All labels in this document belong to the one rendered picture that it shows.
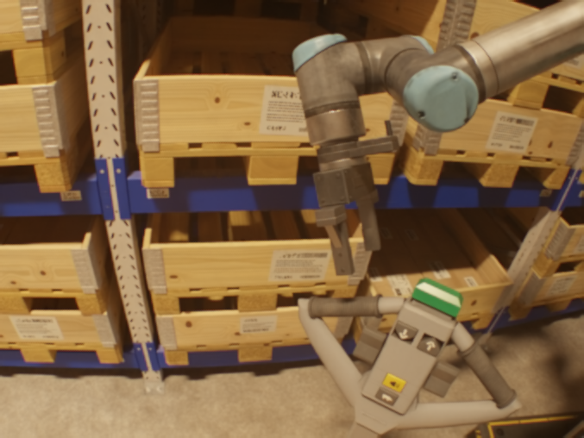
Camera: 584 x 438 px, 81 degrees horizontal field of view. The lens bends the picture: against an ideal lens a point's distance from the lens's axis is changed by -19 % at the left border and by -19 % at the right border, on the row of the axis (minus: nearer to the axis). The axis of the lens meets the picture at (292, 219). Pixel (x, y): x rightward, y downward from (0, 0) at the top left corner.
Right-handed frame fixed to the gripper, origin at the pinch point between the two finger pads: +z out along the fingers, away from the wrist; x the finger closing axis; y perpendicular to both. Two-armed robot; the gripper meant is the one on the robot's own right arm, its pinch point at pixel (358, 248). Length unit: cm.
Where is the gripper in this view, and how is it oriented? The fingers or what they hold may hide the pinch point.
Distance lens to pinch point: 66.7
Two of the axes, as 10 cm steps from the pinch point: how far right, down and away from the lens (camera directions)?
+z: 2.0, 9.7, 1.2
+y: -8.6, 1.1, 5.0
